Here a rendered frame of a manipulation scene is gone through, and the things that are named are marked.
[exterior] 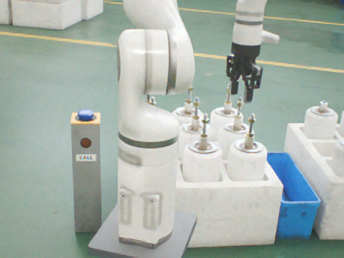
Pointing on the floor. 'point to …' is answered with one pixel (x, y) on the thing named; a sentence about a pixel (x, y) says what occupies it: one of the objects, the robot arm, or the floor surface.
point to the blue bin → (293, 199)
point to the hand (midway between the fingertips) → (240, 93)
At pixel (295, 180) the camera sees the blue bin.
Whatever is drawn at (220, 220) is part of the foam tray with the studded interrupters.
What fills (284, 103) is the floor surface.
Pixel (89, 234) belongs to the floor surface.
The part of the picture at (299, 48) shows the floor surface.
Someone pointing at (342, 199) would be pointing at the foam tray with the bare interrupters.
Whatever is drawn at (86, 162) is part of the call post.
